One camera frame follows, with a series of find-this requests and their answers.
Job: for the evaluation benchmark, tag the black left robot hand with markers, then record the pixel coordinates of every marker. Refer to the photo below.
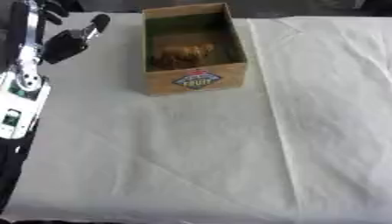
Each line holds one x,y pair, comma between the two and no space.
64,43

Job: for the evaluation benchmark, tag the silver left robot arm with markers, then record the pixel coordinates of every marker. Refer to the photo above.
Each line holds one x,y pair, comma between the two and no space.
21,96

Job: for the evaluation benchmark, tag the tan cardboard box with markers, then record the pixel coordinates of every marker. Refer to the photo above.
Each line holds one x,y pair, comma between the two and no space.
191,49

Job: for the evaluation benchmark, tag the brown soft toy animal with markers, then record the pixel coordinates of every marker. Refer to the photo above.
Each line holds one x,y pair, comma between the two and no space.
182,55

